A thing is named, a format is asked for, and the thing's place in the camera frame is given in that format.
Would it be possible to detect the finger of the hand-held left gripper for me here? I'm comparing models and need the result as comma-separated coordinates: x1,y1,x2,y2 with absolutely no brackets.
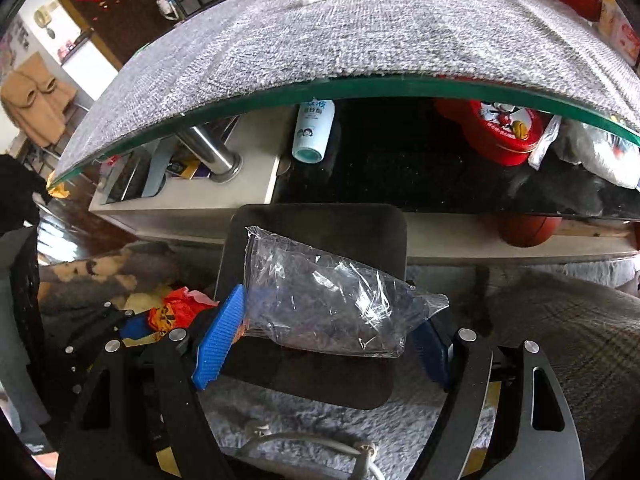
60,302,153,362

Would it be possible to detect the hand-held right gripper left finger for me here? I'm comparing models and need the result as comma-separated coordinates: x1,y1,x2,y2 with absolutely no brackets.
55,284,247,480

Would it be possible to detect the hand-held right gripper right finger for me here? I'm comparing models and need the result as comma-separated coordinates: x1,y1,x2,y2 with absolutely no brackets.
406,319,586,480

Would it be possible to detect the red orange snack wrapper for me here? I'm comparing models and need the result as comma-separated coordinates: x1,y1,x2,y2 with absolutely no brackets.
148,287,219,343

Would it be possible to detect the clear plastic bag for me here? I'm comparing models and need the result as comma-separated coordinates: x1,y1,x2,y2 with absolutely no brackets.
244,226,450,359

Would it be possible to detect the black waste bin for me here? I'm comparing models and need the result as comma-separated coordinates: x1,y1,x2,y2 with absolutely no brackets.
214,204,408,411

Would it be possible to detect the grey fluffy rug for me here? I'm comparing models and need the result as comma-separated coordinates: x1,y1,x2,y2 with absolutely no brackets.
197,360,501,480

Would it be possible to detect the grey plaid blanket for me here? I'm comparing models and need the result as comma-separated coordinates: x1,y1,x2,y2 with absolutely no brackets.
480,270,640,477

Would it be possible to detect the black garment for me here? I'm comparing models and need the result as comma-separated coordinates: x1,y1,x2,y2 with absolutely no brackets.
0,155,51,234

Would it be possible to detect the basketball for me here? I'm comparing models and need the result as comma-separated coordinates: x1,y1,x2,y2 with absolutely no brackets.
497,214,561,248

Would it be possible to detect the metal table leg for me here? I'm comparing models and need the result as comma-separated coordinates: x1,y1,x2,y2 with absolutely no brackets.
175,125,243,184

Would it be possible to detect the white blue lotion bottle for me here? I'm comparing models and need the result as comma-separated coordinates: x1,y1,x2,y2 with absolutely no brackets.
291,100,336,164

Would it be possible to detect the red round cartoon tin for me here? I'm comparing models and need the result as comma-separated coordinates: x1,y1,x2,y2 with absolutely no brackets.
434,99,556,167

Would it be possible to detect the brown coat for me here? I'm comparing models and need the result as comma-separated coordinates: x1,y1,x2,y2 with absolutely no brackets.
0,55,79,147

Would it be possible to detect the crumpled translucent plastic bag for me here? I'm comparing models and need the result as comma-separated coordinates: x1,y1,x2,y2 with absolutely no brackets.
529,115,640,189

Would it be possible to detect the white board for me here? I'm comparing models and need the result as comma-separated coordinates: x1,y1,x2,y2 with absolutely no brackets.
60,40,124,102

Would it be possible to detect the grey woven table mat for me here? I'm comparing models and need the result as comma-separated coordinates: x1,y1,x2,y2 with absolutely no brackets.
52,0,640,187

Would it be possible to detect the dark brown door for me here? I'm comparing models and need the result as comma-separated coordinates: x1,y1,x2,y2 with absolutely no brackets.
50,0,241,72

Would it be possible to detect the white cable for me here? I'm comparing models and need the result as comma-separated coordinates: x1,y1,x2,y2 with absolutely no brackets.
240,422,386,480

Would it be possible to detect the beige wall intercom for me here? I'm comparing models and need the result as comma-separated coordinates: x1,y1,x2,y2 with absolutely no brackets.
35,2,59,29

